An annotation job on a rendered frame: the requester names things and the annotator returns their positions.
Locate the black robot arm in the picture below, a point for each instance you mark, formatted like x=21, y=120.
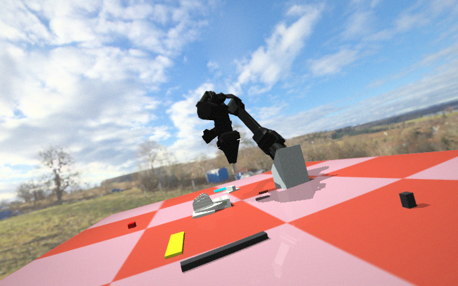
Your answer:
x=212, y=107

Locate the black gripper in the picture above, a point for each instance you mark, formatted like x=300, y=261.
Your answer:
x=228, y=142

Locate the dark grey long flat bar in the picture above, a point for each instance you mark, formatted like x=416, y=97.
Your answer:
x=223, y=251

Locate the yellow flat block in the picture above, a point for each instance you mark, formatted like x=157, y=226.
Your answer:
x=175, y=245

